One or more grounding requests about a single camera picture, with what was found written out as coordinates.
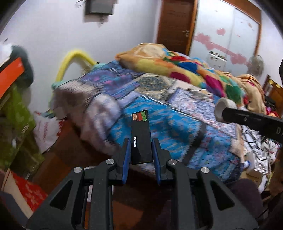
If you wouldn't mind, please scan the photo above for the frosted sliding wardrobe with hearts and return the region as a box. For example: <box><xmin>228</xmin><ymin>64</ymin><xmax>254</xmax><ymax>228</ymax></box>
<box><xmin>189</xmin><ymin>1</ymin><xmax>259</xmax><ymax>76</ymax></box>

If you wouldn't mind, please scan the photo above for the orange cardboard box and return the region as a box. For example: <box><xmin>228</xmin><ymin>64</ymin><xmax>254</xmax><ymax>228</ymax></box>
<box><xmin>0</xmin><ymin>58</ymin><xmax>24</xmax><ymax>97</ymax></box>

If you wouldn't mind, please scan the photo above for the brown wooden door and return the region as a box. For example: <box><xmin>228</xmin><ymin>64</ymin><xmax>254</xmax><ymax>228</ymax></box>
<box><xmin>156</xmin><ymin>0</ymin><xmax>198</xmax><ymax>55</ymax></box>

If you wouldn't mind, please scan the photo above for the blue patchwork bed sheet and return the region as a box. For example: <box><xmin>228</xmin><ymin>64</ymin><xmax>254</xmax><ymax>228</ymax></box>
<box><xmin>50</xmin><ymin>60</ymin><xmax>243</xmax><ymax>183</ymax></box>

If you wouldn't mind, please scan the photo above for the yellow foam tube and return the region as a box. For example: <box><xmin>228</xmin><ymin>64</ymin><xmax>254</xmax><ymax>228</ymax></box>
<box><xmin>55</xmin><ymin>49</ymin><xmax>98</xmax><ymax>82</ymax></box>

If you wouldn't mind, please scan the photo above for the colourful heart pattern blanket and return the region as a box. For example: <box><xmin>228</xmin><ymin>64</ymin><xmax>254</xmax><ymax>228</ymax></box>
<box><xmin>115</xmin><ymin>43</ymin><xmax>266</xmax><ymax>114</ymax></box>

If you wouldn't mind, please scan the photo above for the tangle of black cables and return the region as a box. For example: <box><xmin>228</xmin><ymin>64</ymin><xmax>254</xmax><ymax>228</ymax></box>
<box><xmin>241</xmin><ymin>125</ymin><xmax>282</xmax><ymax>164</ymax></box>

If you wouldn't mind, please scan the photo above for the standing electric fan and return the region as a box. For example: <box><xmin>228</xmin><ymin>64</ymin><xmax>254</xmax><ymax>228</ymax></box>
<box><xmin>247</xmin><ymin>55</ymin><xmax>264</xmax><ymax>77</ymax></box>

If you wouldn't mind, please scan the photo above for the green leaf pattern bag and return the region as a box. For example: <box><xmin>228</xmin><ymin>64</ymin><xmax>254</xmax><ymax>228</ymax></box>
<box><xmin>1</xmin><ymin>85</ymin><xmax>44</xmax><ymax>177</ymax></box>

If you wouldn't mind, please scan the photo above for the white cloth on pile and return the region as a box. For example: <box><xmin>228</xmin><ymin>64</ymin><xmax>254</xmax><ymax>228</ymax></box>
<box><xmin>0</xmin><ymin>41</ymin><xmax>13</xmax><ymax>66</ymax></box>

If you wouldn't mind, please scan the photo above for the white small cabinet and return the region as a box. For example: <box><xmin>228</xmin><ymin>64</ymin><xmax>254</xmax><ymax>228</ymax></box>
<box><xmin>207</xmin><ymin>51</ymin><xmax>227</xmax><ymax>71</ymax></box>

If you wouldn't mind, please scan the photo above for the white plastic shopping bag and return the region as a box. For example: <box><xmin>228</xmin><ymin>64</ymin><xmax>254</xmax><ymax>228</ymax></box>
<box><xmin>33</xmin><ymin>112</ymin><xmax>64</xmax><ymax>153</ymax></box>

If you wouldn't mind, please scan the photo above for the white tape roll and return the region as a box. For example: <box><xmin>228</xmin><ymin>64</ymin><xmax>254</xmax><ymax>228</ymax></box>
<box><xmin>214</xmin><ymin>97</ymin><xmax>237</xmax><ymax>124</ymax></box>

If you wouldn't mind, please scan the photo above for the wooden headboard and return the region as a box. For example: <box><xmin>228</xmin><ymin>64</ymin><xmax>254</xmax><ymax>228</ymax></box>
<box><xmin>263</xmin><ymin>75</ymin><xmax>282</xmax><ymax>115</ymax></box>

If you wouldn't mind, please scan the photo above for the black trainer box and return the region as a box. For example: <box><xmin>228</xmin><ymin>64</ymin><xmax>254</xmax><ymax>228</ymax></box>
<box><xmin>131</xmin><ymin>110</ymin><xmax>152</xmax><ymax>165</ymax></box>

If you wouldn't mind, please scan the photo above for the black wall box under television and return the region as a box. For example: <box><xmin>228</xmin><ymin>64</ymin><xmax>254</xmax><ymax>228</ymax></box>
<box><xmin>85</xmin><ymin>0</ymin><xmax>115</xmax><ymax>15</ymax></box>

